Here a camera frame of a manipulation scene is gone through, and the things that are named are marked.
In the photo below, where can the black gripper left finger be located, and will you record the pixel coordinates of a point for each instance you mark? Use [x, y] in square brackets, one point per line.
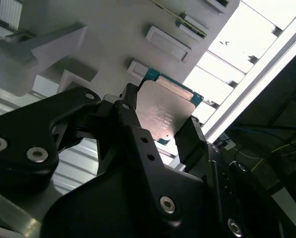
[26, 129]

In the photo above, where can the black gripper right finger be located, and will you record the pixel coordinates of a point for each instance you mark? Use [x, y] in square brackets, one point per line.
[190, 148]

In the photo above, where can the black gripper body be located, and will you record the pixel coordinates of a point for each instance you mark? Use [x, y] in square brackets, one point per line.
[108, 210]

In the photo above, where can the CPU with silver top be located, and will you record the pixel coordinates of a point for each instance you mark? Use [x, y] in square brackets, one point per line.
[160, 109]

